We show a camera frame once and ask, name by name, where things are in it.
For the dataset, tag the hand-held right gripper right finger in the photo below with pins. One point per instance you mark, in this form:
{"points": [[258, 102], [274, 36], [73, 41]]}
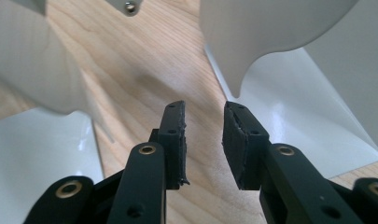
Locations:
{"points": [[289, 186]]}

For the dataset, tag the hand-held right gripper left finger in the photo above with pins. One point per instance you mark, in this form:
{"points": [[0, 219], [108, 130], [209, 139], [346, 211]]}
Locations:
{"points": [[143, 186]]}

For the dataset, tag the expandable grey metal bookend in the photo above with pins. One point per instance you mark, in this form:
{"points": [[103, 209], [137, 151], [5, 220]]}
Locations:
{"points": [[270, 31]]}

